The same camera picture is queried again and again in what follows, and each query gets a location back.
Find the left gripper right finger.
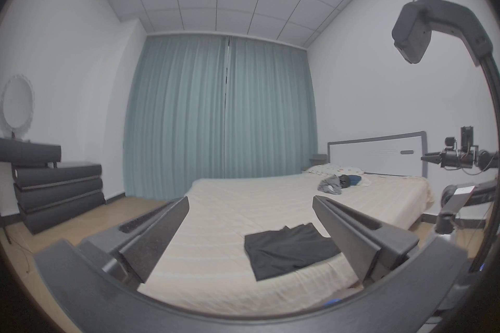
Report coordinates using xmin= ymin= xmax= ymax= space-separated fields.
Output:
xmin=312 ymin=196 xmax=420 ymax=284

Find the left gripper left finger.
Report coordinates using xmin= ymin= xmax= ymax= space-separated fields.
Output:
xmin=80 ymin=196 xmax=190 ymax=283

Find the black T-shirt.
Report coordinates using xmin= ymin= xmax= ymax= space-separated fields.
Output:
xmin=244 ymin=223 xmax=343 ymax=282

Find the grey garment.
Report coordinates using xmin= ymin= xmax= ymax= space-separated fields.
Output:
xmin=316 ymin=175 xmax=344 ymax=196

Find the white printed pillow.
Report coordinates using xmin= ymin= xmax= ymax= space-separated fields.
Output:
xmin=304 ymin=164 xmax=366 ymax=176

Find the bed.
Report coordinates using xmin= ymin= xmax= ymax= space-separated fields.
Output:
xmin=139 ymin=130 xmax=436 ymax=314

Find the black chest of drawers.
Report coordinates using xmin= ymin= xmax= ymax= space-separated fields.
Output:
xmin=0 ymin=138 xmax=106 ymax=235

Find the round white framed mirror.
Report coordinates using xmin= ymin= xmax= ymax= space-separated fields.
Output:
xmin=1 ymin=74 xmax=36 ymax=142

